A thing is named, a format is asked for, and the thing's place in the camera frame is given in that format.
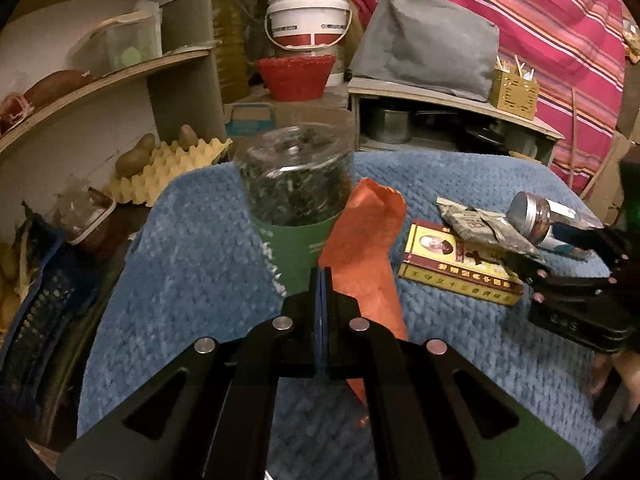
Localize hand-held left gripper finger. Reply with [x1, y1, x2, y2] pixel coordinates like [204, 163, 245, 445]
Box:
[320, 266, 586, 480]
[55, 266, 321, 480]

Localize sweet potato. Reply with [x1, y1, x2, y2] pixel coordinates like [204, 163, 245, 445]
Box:
[22, 70, 93, 108]

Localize yellow crumpled bag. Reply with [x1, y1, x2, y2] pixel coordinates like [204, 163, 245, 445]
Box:
[622, 20, 640, 63]

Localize small metal pot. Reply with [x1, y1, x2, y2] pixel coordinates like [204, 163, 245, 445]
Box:
[367, 107, 413, 145]

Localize pink striped cloth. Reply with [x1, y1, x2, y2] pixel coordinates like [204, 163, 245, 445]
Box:
[345, 0, 631, 196]

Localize yellow and red flat box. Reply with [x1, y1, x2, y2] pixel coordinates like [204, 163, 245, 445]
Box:
[398, 220, 526, 307]

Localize clear jar with green label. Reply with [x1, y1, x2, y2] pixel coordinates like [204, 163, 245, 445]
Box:
[235, 124, 355, 296]

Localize bundle of wooden utensils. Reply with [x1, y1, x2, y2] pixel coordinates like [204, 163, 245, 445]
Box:
[495, 55, 538, 81]

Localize clear plastic storage container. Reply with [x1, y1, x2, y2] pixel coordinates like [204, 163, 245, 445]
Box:
[70, 10, 163, 77]

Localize orange paper wrapper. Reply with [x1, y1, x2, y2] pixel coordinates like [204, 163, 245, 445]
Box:
[318, 177, 408, 428]

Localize yellow bamboo utensil holder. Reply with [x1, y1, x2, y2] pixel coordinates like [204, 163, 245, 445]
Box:
[490, 67, 541, 121]

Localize grey cloth cover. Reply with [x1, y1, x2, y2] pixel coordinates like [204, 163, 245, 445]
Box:
[348, 0, 501, 103]

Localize clear jar with silver lid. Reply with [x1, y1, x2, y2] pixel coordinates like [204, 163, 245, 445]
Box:
[507, 191, 603, 261]

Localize clear plastic tub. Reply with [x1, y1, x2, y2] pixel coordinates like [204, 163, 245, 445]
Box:
[52, 187, 117, 246]

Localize person's right hand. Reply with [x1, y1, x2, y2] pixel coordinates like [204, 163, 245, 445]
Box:
[592, 347, 640, 428]

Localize crumpled foil packet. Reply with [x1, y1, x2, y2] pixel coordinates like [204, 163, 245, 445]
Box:
[436, 196, 543, 258]

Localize blue plastic crate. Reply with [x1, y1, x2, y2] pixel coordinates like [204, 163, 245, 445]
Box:
[0, 215, 101, 411]

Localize yellow oil jug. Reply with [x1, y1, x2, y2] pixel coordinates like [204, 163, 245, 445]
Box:
[212, 0, 251, 103]

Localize black pan with wooden handle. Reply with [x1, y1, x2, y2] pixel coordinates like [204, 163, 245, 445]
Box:
[462, 122, 508, 148]

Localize brown potato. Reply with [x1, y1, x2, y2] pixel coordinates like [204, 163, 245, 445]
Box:
[115, 133, 157, 178]
[177, 125, 200, 152]

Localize white plastic bucket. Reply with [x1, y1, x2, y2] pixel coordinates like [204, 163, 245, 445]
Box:
[265, 0, 352, 58]

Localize flattened cardboard pieces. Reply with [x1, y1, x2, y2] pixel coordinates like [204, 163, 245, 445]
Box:
[582, 130, 640, 221]

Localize red plastic basket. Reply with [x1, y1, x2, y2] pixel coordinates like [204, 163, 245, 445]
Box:
[256, 55, 337, 102]

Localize small wooden cabinet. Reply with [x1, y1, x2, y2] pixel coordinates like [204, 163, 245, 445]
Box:
[346, 77, 566, 168]

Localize wooden shelf unit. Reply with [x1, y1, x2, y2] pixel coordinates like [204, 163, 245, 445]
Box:
[0, 0, 226, 241]

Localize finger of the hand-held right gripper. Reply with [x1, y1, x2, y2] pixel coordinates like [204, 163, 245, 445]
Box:
[550, 224, 632, 273]
[520, 255, 616, 303]

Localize blue knitted blanket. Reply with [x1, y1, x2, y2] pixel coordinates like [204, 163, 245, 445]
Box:
[77, 150, 621, 480]

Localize yellow egg tray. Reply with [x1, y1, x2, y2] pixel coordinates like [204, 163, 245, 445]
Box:
[102, 137, 233, 206]

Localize cardboard box blue label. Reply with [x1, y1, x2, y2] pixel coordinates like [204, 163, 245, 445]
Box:
[224, 102, 277, 137]

